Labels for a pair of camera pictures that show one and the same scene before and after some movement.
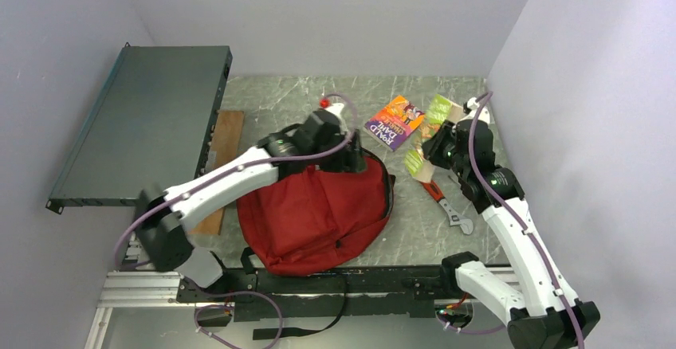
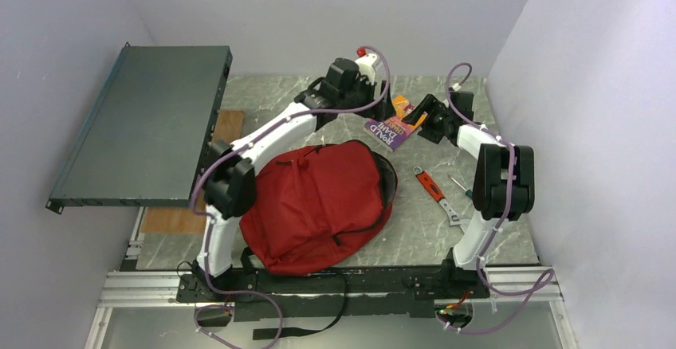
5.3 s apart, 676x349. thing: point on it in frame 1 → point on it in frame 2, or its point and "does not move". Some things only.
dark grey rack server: (151, 128) does not move
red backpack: (311, 218) does not move
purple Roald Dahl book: (393, 123) does not move
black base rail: (370, 292) does not move
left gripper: (351, 161) → (384, 110)
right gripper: (434, 147) → (431, 105)
